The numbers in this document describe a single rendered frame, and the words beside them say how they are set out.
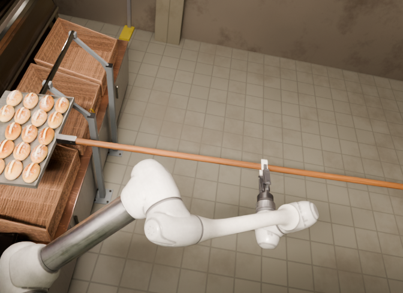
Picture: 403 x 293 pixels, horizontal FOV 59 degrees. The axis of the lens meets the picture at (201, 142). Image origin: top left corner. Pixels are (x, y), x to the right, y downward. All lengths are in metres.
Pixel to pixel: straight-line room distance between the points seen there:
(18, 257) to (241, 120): 2.66
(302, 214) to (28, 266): 1.02
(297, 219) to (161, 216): 0.58
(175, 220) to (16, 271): 0.62
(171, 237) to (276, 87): 3.23
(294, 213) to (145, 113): 2.36
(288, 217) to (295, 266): 1.55
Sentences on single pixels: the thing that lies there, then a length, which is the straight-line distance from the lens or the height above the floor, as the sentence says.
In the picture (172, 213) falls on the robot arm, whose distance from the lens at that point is 1.13.
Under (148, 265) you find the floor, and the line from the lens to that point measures 2.73.
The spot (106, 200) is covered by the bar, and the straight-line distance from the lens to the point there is 2.96.
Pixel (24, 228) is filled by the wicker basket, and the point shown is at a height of 0.72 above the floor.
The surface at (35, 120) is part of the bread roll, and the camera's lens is 1.88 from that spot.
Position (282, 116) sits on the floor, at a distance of 3.84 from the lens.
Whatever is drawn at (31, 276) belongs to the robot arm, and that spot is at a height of 1.26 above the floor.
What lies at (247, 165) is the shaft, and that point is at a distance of 1.75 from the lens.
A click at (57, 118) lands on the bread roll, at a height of 1.22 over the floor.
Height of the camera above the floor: 2.57
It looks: 50 degrees down
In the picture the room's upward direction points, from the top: 13 degrees clockwise
